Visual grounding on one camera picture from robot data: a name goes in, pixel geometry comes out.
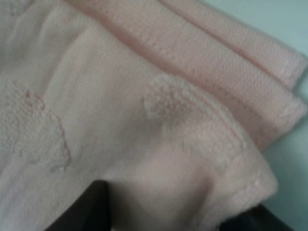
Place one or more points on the pink towel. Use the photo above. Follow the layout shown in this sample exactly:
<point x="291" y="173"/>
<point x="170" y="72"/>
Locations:
<point x="168" y="101"/>

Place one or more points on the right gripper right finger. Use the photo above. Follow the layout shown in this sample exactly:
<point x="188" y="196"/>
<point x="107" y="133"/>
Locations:
<point x="255" y="219"/>

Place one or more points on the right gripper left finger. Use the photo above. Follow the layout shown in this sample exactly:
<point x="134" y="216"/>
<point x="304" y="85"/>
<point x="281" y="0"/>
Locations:
<point x="90" y="212"/>

